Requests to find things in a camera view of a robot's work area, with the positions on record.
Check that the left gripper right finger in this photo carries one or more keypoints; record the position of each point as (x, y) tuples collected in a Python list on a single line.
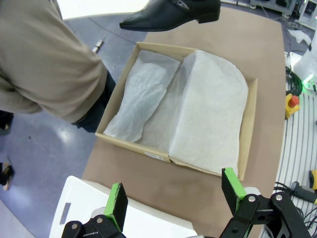
[(232, 191)]

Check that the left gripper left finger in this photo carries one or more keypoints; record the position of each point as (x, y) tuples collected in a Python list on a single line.
[(116, 208)]

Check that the brown cardboard shoe box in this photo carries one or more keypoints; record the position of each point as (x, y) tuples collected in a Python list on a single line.
[(128, 146)]

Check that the white tissue paper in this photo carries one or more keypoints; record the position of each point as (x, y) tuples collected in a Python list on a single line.
[(210, 104)]

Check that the black leather loafer shoe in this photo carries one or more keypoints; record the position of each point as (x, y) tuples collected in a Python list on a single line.
[(168, 17)]

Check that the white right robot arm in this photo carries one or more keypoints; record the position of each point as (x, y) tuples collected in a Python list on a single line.
[(307, 62)]

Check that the white plastic storage box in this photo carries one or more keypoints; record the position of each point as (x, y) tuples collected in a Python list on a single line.
[(79, 193)]

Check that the grey yellow hand tool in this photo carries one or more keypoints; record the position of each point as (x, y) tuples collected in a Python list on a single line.
[(303, 192)]

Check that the white ribbed platform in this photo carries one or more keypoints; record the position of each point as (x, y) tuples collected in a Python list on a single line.
[(297, 148)]

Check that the yellow object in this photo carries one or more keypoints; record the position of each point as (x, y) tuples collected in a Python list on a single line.
[(313, 179)]

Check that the yellow emergency stop button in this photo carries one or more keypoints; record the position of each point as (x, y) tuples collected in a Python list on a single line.
[(292, 109)]

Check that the small metal tool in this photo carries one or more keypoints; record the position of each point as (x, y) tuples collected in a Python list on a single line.
[(98, 45)]

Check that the person in beige sweater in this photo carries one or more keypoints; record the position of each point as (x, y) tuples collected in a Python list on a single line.
[(37, 62)]

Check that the white plastic bag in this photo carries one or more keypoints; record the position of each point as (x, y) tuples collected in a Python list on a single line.
[(301, 36)]

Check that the white table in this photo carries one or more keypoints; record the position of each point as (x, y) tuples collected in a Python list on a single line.
[(99, 7)]

